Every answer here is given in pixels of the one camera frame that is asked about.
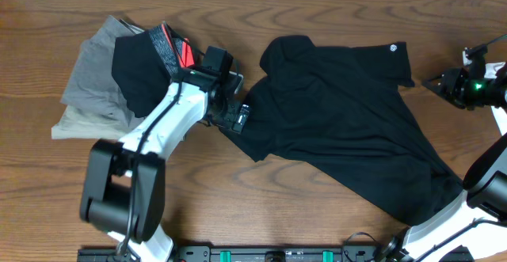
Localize black cable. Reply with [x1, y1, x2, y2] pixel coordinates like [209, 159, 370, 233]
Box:
[116, 23, 207, 259]
[411, 34, 507, 262]

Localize left black cable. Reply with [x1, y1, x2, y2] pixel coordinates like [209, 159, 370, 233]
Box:
[116, 23, 207, 259]

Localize right black cable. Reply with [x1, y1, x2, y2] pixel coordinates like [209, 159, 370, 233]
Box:
[411, 34, 507, 262]

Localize white garment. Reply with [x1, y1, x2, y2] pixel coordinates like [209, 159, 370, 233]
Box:
[463, 62, 506, 135]

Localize grey folded shorts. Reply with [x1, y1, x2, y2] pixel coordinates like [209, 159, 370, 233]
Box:
[51, 16, 146, 139]

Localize black t-shirt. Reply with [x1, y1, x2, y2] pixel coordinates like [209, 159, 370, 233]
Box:
[227, 35, 463, 226]

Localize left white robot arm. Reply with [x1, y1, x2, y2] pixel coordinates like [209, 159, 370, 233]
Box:
[77, 69, 250, 261]

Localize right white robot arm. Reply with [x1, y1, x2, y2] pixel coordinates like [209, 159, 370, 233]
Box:
[375, 63, 506, 262]

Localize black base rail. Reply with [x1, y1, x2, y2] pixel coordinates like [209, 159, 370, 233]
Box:
[77, 245, 475, 262]

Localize black shorts red waistband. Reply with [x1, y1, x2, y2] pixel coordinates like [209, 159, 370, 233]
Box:
[112, 23, 195, 118]

